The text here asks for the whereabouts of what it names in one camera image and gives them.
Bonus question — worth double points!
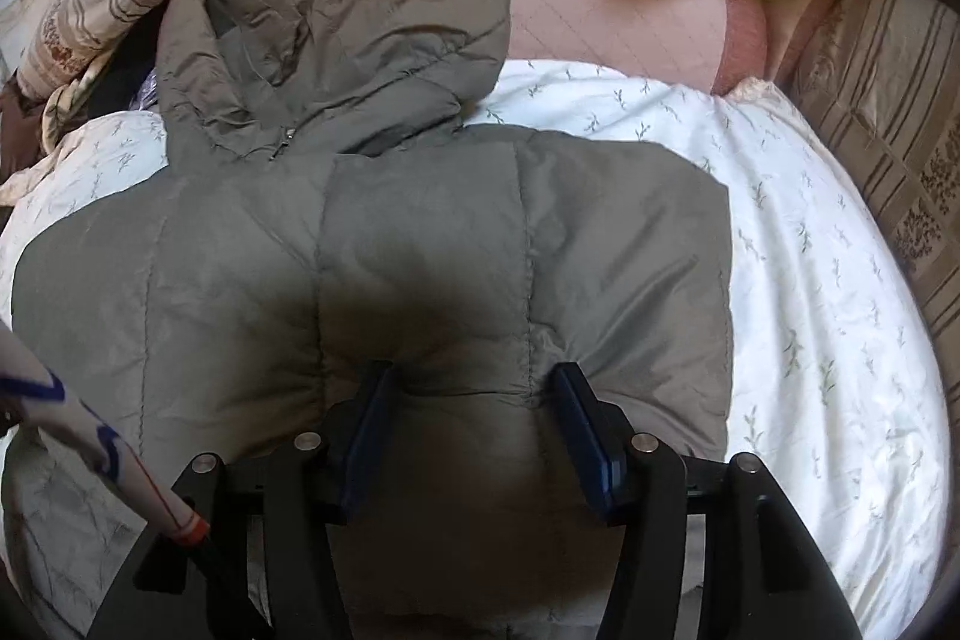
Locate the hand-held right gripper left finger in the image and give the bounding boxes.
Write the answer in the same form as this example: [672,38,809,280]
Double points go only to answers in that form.
[86,361,398,640]

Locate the beige striped sofa cushion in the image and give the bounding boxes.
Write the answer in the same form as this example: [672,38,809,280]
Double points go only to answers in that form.
[780,0,960,356]

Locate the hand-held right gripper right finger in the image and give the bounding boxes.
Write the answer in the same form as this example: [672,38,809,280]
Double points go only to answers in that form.
[551,362,863,640]

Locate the grey hooded down jacket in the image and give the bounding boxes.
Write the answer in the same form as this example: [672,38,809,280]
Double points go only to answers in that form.
[0,0,736,640]

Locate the black cable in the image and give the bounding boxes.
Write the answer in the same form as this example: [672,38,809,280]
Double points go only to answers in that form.
[0,321,256,640]

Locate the black cloth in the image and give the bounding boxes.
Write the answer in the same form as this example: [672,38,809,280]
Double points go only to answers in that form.
[86,44,162,112]

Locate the cream leaf-print blanket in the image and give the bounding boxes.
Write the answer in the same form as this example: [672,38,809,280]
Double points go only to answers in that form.
[41,59,102,150]

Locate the white leaf-print bed sheet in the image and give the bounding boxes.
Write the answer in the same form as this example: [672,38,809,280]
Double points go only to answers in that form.
[0,59,950,640]

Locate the brown cloth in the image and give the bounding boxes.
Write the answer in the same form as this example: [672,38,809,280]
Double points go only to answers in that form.
[0,77,46,176]

